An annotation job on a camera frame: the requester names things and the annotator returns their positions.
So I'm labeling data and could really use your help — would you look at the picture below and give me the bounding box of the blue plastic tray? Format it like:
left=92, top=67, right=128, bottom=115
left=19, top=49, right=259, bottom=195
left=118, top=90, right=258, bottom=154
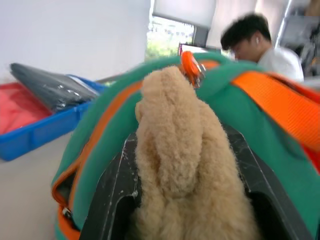
left=0, top=74, right=108, bottom=162

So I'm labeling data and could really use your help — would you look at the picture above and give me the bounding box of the dark grey wrapped package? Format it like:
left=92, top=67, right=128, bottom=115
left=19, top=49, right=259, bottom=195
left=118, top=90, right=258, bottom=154
left=9, top=62, right=100, bottom=113

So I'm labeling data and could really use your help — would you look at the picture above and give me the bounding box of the orange and teal backpack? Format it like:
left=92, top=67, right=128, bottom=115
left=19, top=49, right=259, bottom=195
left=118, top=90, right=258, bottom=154
left=51, top=50, right=320, bottom=240

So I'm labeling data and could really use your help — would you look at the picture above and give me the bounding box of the man in white shirt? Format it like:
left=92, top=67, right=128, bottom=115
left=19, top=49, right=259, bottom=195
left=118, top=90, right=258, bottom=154
left=220, top=12, right=305, bottom=83

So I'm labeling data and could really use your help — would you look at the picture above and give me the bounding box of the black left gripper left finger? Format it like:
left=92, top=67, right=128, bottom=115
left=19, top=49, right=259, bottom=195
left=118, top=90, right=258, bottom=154
left=80, top=130, right=144, bottom=240

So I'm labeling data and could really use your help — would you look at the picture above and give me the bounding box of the beige plush toy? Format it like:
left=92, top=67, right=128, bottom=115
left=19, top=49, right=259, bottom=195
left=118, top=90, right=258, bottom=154
left=128, top=65, right=263, bottom=240

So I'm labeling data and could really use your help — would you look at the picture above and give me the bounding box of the red cloth in bin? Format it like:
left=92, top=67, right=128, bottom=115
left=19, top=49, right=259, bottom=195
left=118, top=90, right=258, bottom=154
left=0, top=82, right=53, bottom=135

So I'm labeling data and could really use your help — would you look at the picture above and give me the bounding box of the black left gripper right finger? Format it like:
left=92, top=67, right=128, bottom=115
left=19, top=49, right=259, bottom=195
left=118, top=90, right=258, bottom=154
left=221, top=124, right=314, bottom=240

